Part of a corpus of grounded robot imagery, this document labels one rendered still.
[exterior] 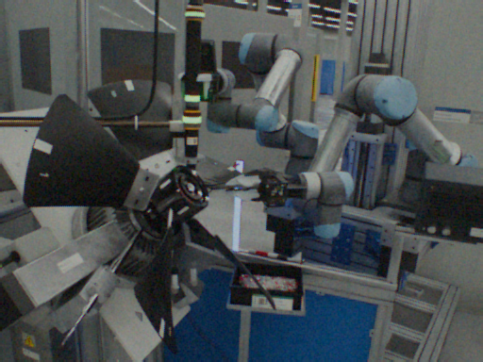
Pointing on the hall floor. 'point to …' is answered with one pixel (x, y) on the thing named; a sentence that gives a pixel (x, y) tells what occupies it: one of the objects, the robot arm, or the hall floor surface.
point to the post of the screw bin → (244, 336)
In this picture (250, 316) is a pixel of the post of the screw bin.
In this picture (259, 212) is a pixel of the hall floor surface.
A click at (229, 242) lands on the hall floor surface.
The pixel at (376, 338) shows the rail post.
